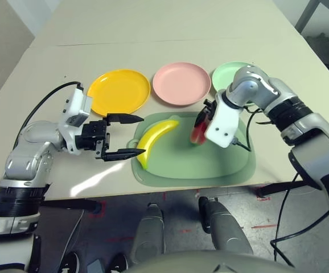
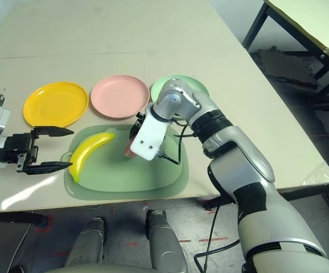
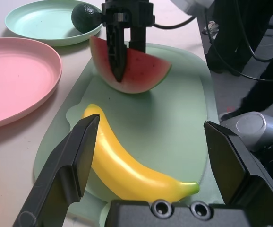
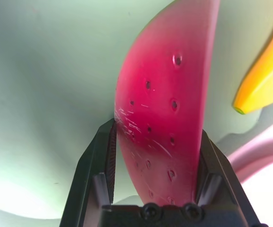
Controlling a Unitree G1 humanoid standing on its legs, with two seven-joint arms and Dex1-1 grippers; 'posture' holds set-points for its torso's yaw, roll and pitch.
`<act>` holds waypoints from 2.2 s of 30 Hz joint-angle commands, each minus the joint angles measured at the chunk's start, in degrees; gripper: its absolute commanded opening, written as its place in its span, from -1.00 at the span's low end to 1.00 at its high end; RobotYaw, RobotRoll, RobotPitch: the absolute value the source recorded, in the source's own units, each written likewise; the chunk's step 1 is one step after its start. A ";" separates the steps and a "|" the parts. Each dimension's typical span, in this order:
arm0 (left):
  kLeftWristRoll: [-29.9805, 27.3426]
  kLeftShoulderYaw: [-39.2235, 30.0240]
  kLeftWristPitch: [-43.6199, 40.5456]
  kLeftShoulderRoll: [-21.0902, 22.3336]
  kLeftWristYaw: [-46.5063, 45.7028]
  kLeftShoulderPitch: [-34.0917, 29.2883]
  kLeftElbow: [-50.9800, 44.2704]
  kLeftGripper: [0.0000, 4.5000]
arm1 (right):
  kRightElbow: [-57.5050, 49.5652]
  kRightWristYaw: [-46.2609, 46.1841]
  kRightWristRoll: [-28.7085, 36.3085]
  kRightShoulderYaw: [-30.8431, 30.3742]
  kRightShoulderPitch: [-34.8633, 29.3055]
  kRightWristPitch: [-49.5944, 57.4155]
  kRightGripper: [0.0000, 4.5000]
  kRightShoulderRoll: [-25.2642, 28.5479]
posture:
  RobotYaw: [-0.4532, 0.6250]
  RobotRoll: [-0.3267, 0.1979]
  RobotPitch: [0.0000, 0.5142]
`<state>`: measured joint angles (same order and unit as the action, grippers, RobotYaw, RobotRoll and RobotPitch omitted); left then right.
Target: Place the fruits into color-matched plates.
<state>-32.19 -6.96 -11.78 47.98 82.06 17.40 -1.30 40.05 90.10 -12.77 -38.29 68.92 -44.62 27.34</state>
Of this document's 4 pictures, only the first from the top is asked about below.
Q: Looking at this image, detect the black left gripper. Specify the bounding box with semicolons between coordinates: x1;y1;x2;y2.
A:
75;113;147;162

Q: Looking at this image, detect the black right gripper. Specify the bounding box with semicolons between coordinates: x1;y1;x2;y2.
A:
195;98;219;130

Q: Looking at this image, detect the red toy watermelon slice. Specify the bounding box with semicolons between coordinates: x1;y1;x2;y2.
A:
190;113;211;146

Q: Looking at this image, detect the yellow toy banana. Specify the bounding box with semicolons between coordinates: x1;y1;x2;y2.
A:
136;119;180;171

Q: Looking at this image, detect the pink plastic plate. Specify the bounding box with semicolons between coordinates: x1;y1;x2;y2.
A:
152;62;212;107

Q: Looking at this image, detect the yellow plastic plate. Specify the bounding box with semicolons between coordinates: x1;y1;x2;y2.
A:
87;69;151;117

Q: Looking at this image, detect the green silicone tray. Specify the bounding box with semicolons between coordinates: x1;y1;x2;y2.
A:
126;111;257;188

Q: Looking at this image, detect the light green plastic plate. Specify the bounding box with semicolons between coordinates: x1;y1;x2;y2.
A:
211;60;255;94

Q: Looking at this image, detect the grey left robot leg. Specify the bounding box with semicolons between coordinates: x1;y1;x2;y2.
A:
130;202;165;264

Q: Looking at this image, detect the grey robot leg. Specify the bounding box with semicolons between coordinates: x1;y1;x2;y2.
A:
198;197;253;255
130;202;165;264

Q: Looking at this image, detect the grey right robot leg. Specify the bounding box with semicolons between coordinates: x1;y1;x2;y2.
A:
198;197;253;255

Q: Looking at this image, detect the black sneaker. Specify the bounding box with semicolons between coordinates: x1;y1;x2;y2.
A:
60;251;82;273
110;253;130;273

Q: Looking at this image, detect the grey robot torso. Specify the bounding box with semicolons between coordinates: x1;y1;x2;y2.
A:
130;250;296;273

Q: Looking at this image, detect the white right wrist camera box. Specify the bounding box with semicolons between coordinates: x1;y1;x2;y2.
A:
204;93;244;148

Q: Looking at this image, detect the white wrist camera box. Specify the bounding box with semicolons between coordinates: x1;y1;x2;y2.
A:
204;93;244;148
58;86;93;129

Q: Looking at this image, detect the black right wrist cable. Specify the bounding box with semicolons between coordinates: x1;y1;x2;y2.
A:
232;109;274;152

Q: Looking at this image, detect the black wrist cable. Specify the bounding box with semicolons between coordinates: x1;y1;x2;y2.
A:
15;81;85;143
232;109;274;152

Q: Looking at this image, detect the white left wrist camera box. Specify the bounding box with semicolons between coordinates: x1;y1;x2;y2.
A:
58;86;93;129

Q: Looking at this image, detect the black table frame bar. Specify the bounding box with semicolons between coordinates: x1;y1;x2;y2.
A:
40;198;102;214
257;180;306;199

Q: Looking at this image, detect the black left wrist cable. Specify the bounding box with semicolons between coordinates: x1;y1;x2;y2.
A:
15;81;85;143

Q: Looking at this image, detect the thin white floor cable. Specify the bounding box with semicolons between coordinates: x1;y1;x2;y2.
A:
64;210;86;258

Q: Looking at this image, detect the black floor cable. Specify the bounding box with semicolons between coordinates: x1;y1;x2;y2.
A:
270;172;329;267

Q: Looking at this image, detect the grey metal frame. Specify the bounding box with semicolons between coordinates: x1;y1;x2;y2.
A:
294;0;329;32

